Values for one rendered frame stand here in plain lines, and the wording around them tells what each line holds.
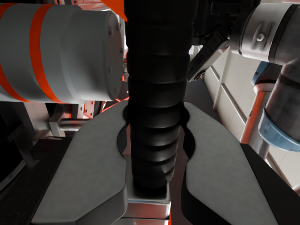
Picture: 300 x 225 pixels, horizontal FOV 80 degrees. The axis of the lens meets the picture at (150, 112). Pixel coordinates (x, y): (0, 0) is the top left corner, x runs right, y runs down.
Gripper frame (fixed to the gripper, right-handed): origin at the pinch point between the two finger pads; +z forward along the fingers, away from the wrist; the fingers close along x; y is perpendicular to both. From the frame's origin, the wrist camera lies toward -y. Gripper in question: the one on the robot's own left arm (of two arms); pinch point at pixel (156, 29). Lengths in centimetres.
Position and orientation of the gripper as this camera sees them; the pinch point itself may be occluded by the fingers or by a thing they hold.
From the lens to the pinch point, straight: 44.9
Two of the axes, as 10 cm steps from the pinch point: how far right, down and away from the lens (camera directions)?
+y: 0.2, -8.4, -5.4
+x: -7.2, 3.7, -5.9
